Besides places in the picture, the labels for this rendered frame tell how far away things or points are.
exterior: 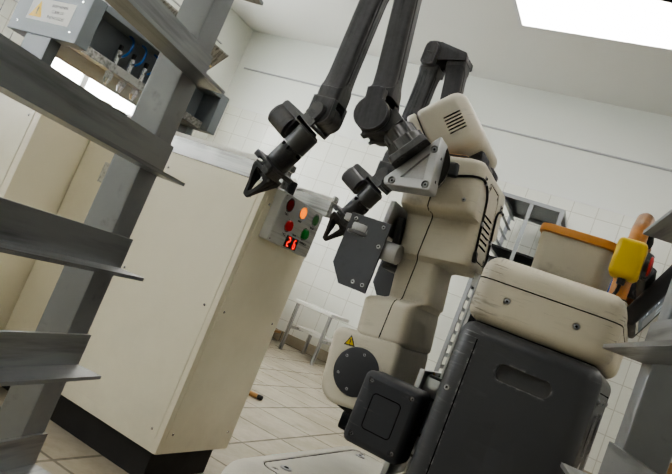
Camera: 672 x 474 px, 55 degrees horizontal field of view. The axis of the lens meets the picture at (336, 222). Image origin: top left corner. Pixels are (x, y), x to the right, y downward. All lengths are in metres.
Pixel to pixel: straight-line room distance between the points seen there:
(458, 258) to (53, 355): 0.99
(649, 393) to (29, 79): 0.45
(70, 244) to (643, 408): 0.43
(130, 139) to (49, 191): 1.61
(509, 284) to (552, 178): 4.75
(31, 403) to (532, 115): 5.75
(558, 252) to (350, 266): 0.43
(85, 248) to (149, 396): 1.29
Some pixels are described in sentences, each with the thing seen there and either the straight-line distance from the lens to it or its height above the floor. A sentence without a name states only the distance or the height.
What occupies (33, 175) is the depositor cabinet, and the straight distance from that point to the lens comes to 2.11.
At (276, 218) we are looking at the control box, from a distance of 1.75.
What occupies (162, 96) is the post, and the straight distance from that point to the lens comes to 0.59.
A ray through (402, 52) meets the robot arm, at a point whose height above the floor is 1.17.
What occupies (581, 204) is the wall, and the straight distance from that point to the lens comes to 5.83.
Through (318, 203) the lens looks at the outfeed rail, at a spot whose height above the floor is 0.87.
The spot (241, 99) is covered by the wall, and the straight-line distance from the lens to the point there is 7.34.
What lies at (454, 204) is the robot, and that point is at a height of 0.90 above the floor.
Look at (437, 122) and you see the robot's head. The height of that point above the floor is 1.07.
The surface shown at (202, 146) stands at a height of 0.88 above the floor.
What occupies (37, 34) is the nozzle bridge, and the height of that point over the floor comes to 1.02.
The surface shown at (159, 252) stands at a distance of 1.88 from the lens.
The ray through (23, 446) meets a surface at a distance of 0.62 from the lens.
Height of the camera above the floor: 0.64
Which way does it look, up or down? 6 degrees up
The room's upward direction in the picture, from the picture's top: 22 degrees clockwise
